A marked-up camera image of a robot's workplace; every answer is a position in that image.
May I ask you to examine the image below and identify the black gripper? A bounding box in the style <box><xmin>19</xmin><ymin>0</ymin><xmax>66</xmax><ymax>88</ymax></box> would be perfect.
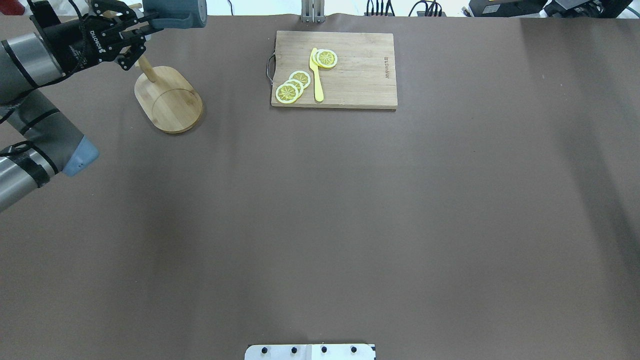
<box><xmin>30</xmin><ymin>0</ymin><xmax>158</xmax><ymax>76</ymax></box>

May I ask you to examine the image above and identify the dark blue cup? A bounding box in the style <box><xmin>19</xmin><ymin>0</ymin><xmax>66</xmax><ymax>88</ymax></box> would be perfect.
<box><xmin>142</xmin><ymin>0</ymin><xmax>208</xmax><ymax>29</ymax></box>

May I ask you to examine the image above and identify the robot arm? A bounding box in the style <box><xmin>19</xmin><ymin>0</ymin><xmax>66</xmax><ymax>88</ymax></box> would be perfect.
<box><xmin>0</xmin><ymin>0</ymin><xmax>158</xmax><ymax>210</ymax></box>

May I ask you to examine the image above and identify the wooden cup rack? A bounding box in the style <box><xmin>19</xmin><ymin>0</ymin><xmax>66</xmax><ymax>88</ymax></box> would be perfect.
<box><xmin>103</xmin><ymin>33</ymin><xmax>204</xmax><ymax>133</ymax></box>

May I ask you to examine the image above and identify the lemon slice middle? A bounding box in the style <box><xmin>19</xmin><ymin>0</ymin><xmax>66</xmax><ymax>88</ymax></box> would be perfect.
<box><xmin>285</xmin><ymin>79</ymin><xmax>306</xmax><ymax>95</ymax></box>

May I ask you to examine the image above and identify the lemon slice under knife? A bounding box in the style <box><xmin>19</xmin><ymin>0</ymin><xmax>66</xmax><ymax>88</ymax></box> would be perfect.
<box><xmin>310</xmin><ymin>47</ymin><xmax>320</xmax><ymax>68</ymax></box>

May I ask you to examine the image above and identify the lemon slice front left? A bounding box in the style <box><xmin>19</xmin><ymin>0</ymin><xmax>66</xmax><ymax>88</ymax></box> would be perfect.
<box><xmin>314</xmin><ymin>48</ymin><xmax>338</xmax><ymax>69</ymax></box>

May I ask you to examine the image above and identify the yellow plastic knife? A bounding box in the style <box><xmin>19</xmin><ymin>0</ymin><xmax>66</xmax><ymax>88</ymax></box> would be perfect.
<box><xmin>308</xmin><ymin>48</ymin><xmax>325</xmax><ymax>103</ymax></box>

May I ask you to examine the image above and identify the wooden cutting board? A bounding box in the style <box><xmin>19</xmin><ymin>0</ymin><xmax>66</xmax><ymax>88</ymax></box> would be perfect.
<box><xmin>270</xmin><ymin>30</ymin><xmax>398</xmax><ymax>111</ymax></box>

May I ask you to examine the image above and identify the aluminium frame post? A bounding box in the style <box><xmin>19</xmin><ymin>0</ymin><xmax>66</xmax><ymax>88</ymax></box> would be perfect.
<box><xmin>300</xmin><ymin>0</ymin><xmax>326</xmax><ymax>24</ymax></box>

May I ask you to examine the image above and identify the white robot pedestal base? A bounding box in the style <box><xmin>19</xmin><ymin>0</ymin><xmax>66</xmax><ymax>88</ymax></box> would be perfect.
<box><xmin>244</xmin><ymin>342</ymin><xmax>377</xmax><ymax>360</ymax></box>

